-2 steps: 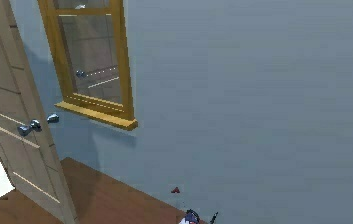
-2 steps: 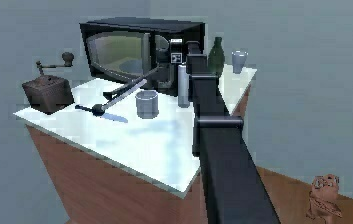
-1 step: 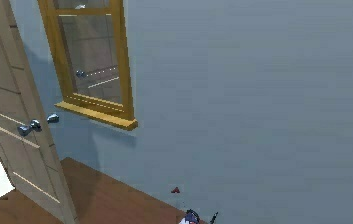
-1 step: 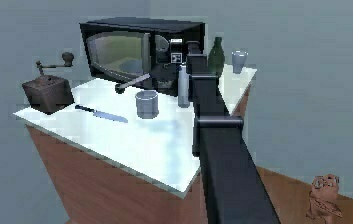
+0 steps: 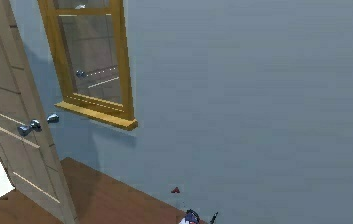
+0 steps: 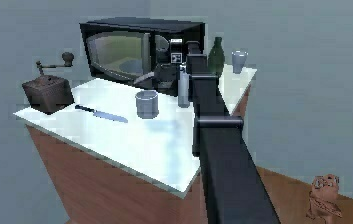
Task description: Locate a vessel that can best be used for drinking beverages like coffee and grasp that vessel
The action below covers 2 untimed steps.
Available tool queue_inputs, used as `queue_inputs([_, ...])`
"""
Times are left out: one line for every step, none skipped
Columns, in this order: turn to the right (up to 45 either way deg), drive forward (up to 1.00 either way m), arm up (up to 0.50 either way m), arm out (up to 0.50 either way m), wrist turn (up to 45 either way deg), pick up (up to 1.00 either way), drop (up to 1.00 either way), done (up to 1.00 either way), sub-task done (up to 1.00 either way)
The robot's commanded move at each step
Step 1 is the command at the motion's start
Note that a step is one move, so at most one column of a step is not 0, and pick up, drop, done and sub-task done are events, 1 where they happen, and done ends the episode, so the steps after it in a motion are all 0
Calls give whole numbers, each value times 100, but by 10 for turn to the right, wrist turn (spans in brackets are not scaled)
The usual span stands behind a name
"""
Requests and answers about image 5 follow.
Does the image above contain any blue and white object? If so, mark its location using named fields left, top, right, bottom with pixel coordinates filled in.
left=178, top=208, right=202, bottom=224

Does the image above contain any yellow wooden framed window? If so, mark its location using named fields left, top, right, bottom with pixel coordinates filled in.
left=37, top=0, right=139, bottom=132

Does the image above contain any beige panelled room door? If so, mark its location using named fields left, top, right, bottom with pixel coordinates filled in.
left=0, top=0, right=80, bottom=224

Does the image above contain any silver round door knob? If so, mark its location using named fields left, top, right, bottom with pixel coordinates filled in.
left=46, top=113, right=60, bottom=125
left=16, top=118, right=43, bottom=137

